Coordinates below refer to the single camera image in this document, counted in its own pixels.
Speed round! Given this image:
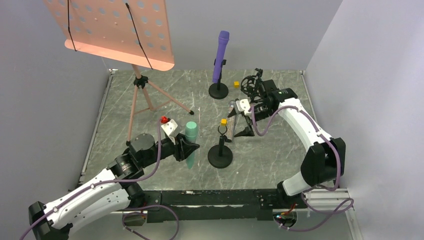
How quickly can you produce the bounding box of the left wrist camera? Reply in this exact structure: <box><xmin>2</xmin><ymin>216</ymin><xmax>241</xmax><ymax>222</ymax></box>
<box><xmin>160</xmin><ymin>116</ymin><xmax>180</xmax><ymax>138</ymax></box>

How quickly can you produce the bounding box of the mint green microphone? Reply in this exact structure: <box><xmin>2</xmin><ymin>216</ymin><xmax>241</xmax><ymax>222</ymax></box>
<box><xmin>184</xmin><ymin>121</ymin><xmax>199</xmax><ymax>169</ymax></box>

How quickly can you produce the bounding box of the purple microphone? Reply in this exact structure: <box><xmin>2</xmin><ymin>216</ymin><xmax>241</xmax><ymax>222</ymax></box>
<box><xmin>212</xmin><ymin>30</ymin><xmax>230</xmax><ymax>83</ymax></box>

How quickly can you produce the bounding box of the glitter silver microphone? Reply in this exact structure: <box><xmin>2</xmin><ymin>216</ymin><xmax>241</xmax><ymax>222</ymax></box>
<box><xmin>225</xmin><ymin>98</ymin><xmax>239</xmax><ymax>143</ymax></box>

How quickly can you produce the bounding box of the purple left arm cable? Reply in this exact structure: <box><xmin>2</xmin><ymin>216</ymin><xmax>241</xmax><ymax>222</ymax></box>
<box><xmin>19</xmin><ymin>124</ymin><xmax>181</xmax><ymax>240</ymax></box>

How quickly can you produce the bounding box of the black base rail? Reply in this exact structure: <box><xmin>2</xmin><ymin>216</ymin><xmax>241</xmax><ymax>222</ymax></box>
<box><xmin>126</xmin><ymin>188</ymin><xmax>305</xmax><ymax>223</ymax></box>

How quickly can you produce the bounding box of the aluminium table frame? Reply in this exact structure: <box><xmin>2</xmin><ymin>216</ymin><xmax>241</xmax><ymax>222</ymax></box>
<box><xmin>52</xmin><ymin>68</ymin><xmax>118</xmax><ymax>240</ymax></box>

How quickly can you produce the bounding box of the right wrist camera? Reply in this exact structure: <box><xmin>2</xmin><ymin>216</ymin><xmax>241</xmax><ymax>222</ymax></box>
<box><xmin>234</xmin><ymin>98</ymin><xmax>252</xmax><ymax>116</ymax></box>

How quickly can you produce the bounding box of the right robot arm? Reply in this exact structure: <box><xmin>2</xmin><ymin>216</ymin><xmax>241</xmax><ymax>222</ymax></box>
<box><xmin>229</xmin><ymin>76</ymin><xmax>346</xmax><ymax>197</ymax></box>

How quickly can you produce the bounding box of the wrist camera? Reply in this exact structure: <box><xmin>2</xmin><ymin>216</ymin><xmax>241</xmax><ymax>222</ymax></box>
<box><xmin>160</xmin><ymin>116</ymin><xmax>180</xmax><ymax>138</ymax></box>
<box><xmin>234</xmin><ymin>98</ymin><xmax>252</xmax><ymax>116</ymax></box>

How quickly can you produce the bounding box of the black round-base clip stand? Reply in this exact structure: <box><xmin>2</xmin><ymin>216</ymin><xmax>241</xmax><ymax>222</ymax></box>
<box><xmin>207</xmin><ymin>125</ymin><xmax>233</xmax><ymax>169</ymax></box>

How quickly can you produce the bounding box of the pink perforated music stand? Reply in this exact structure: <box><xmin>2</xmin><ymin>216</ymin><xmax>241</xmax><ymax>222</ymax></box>
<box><xmin>44</xmin><ymin>0</ymin><xmax>194</xmax><ymax>142</ymax></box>

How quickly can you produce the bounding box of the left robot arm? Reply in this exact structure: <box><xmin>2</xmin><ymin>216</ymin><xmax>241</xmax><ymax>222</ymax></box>
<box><xmin>28</xmin><ymin>133</ymin><xmax>200</xmax><ymax>240</ymax></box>

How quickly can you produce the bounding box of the black shock mount tripod stand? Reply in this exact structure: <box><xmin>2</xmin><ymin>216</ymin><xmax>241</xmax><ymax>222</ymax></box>
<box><xmin>240</xmin><ymin>68</ymin><xmax>264</xmax><ymax>103</ymax></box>

